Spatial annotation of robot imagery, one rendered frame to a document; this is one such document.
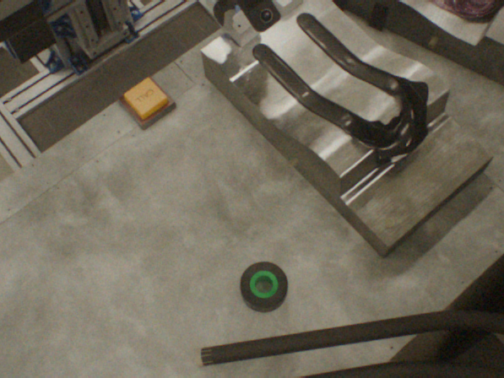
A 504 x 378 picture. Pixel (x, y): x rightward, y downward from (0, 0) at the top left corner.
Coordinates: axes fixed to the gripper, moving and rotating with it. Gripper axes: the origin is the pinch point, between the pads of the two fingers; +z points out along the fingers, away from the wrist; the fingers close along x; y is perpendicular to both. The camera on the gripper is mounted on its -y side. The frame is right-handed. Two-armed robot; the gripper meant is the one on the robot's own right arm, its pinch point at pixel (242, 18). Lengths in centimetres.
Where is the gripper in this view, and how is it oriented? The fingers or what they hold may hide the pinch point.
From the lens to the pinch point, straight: 127.8
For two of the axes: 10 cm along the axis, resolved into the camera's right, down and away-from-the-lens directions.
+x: -7.6, 6.4, -1.1
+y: -6.5, -7.4, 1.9
